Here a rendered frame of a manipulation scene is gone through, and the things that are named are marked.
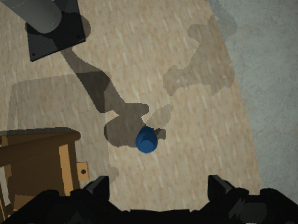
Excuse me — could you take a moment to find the blue bottle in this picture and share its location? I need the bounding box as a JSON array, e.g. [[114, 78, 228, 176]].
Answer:
[[135, 127, 158, 153]]

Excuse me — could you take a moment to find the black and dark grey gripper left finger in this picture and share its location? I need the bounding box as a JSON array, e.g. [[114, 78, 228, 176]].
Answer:
[[1, 175, 141, 224]]

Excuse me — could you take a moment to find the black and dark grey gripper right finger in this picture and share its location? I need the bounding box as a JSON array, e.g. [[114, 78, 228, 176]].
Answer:
[[181, 175, 298, 224]]

